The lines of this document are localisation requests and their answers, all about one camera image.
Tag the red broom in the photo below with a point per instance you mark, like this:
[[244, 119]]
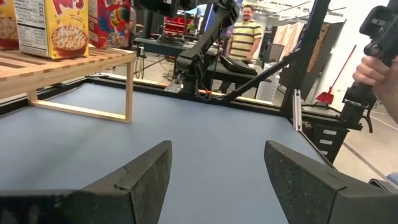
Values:
[[325, 98]]

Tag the black desk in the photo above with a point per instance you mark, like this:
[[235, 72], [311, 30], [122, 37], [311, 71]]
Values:
[[214, 70]]

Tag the dark grey table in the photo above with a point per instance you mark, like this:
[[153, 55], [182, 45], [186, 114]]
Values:
[[155, 46]]

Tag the person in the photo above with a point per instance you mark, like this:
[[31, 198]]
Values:
[[245, 37]]

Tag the red tool chest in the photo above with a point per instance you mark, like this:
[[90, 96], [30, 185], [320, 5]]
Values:
[[178, 26]]

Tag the black keyboard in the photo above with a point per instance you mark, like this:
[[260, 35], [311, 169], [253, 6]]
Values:
[[237, 65]]

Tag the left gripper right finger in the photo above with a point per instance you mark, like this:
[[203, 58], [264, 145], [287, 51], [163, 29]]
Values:
[[304, 193]]

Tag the yellow Corn Pops cereal box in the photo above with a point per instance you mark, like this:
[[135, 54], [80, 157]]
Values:
[[6, 31], [62, 37]]

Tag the person's hand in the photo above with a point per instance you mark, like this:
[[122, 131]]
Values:
[[370, 73]]

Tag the wooden slatted shelf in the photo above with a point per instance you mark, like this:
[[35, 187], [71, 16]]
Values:
[[62, 68]]

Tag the black drawer cabinet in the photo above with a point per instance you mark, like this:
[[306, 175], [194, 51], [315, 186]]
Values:
[[317, 137]]

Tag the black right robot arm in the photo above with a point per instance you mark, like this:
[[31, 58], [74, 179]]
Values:
[[199, 53]]

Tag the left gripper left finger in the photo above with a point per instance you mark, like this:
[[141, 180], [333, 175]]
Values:
[[140, 193]]

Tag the person's forearm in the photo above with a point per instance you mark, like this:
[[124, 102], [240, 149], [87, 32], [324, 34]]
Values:
[[392, 102]]

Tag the blue-grey table mat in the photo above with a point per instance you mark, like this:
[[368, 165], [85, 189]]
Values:
[[202, 124]]

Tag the red Froot Loops cereal box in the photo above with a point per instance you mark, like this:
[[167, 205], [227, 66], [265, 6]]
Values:
[[109, 25]]

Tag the pink hanging cloth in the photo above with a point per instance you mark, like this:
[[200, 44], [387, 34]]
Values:
[[287, 34]]

